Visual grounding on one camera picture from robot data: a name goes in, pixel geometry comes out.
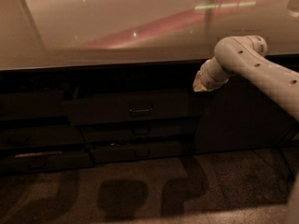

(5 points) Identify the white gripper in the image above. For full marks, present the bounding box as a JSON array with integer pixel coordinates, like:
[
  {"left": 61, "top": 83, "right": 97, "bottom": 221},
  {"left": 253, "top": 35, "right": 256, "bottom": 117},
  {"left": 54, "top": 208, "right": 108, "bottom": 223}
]
[{"left": 192, "top": 59, "right": 229, "bottom": 92}]

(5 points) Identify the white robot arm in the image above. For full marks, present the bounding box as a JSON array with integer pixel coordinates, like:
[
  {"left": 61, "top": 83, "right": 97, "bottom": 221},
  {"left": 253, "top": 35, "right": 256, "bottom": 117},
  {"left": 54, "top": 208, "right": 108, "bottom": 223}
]
[{"left": 192, "top": 35, "right": 299, "bottom": 152}]

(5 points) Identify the dark cabinet door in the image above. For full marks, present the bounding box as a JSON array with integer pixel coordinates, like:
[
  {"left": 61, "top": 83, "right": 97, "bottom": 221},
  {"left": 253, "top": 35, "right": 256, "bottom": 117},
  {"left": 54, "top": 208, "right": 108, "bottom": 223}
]
[{"left": 192, "top": 76, "right": 298, "bottom": 154}]

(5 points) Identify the top drawer metal handle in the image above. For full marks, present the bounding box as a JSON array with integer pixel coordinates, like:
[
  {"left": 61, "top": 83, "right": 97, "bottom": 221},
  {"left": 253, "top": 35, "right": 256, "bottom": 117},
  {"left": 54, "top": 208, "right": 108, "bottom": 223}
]
[{"left": 129, "top": 105, "right": 153, "bottom": 115}]

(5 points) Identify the dark cabinet frame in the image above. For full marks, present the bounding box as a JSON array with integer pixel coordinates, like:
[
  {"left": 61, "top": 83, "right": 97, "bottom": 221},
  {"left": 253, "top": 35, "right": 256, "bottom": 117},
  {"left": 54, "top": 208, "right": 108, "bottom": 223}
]
[{"left": 0, "top": 55, "right": 299, "bottom": 176}]

